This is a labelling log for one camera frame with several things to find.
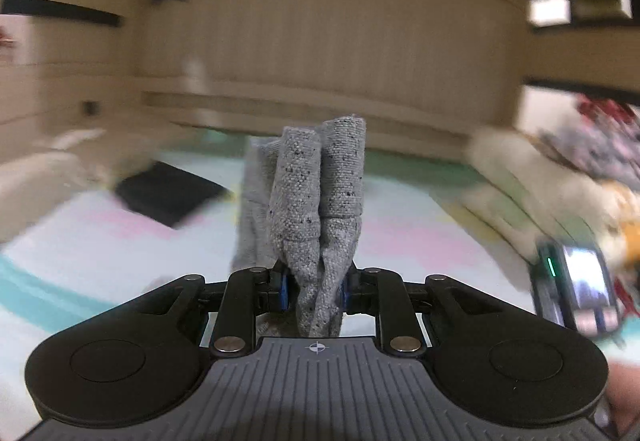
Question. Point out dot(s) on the person's right hand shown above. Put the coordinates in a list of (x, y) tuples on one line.
[(623, 393)]

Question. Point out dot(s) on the grey pink patterned cloth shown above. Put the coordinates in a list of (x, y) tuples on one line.
[(605, 151)]

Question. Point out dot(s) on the cream leaf-print pillow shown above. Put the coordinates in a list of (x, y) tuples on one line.
[(501, 213), (565, 204)]

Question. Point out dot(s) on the black folded garment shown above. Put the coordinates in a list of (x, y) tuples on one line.
[(167, 194)]

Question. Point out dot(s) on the grey speckled pants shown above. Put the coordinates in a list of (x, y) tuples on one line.
[(301, 204)]

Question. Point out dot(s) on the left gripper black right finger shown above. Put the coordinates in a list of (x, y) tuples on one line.
[(375, 291)]

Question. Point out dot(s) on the lower cream leaf-print pillow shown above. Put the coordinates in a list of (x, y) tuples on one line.
[(501, 213)]

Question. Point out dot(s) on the beige padded bed frame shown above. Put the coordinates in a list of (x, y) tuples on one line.
[(423, 73)]

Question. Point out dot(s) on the floral pastel bed sheet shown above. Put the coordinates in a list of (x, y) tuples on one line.
[(92, 253)]

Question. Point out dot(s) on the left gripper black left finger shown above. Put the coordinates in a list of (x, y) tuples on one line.
[(257, 289)]

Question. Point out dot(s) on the upper cream leaf-print pillow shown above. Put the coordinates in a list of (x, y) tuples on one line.
[(565, 204)]

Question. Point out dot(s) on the red item on shelf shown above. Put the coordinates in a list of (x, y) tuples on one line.
[(609, 114)]

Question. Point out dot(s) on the black wall switch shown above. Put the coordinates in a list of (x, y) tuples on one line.
[(90, 108)]

